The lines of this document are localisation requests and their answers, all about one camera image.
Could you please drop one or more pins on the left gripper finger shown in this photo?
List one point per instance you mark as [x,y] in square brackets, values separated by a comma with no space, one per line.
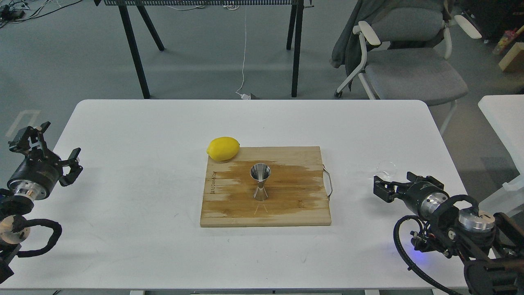
[30,142]
[75,169]

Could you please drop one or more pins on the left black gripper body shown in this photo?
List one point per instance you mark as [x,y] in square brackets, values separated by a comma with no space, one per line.
[34,179]

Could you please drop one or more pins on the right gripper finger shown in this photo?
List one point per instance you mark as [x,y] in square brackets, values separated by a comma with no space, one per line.
[419,183]
[388,191]

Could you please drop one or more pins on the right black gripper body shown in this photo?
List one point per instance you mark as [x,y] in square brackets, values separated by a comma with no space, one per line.
[422,198]

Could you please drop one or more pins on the steel jigger measuring cup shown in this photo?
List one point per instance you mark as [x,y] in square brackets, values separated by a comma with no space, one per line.
[260,172]

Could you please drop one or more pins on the clear glass cup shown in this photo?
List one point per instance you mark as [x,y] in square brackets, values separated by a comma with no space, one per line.
[386,170]

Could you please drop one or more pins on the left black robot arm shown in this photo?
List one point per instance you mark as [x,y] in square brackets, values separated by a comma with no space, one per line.
[15,228]

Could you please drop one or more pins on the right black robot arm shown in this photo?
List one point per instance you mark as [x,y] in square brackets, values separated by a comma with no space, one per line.
[490,246]

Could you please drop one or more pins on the wooden cutting board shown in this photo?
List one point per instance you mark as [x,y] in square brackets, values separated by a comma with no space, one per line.
[295,187]

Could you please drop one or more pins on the grey office chair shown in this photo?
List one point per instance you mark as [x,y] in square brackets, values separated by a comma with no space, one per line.
[404,56]

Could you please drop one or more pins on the yellow lemon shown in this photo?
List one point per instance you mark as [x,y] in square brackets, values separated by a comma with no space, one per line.
[223,148]

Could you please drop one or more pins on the cardboard box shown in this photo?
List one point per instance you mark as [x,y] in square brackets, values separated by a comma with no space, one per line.
[513,61]

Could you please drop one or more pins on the black metal table frame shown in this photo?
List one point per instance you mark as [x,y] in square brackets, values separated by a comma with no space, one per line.
[205,40]

